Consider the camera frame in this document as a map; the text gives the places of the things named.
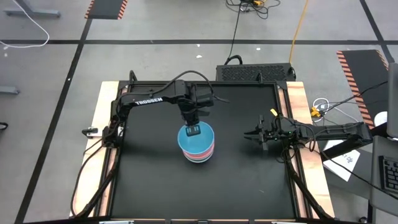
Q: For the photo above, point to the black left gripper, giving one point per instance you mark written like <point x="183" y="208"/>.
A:
<point x="189" y="112"/>

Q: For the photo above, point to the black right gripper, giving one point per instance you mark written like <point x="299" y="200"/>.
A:
<point x="273" y="130"/>

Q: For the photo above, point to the light blue bowl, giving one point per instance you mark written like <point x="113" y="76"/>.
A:
<point x="199" y="144"/>

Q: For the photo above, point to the red bowl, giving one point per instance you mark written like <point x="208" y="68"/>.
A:
<point x="199" y="155"/>

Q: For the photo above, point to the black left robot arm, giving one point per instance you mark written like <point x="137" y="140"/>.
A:
<point x="149" y="101"/>

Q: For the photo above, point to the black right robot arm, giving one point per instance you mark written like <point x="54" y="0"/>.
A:
<point x="342" y="130"/>

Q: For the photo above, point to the black arm base clamp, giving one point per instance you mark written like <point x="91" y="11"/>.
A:
<point x="90" y="132"/>

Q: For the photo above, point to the wooden table side board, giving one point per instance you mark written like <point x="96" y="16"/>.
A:
<point x="295" y="90"/>
<point x="107" y="90"/>

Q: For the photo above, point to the black perforated computer case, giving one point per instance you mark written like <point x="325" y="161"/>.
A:
<point x="252" y="73"/>

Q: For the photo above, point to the yellow power plug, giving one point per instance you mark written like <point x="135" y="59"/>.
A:
<point x="315" y="112"/>

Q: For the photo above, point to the white cup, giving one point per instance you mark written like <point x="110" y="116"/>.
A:
<point x="381" y="119"/>

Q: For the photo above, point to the black hazard-striped floor mat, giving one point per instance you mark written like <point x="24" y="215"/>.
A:
<point x="105" y="8"/>
<point x="367" y="71"/>

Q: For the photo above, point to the grey desk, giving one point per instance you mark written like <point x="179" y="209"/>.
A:
<point x="377" y="202"/>

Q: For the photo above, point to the black keyboard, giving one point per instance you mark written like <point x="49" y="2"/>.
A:
<point x="390" y="174"/>

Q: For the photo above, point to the grey monitor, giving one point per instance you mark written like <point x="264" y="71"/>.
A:
<point x="393" y="99"/>

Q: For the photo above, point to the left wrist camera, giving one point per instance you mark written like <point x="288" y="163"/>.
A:
<point x="205" y="99"/>

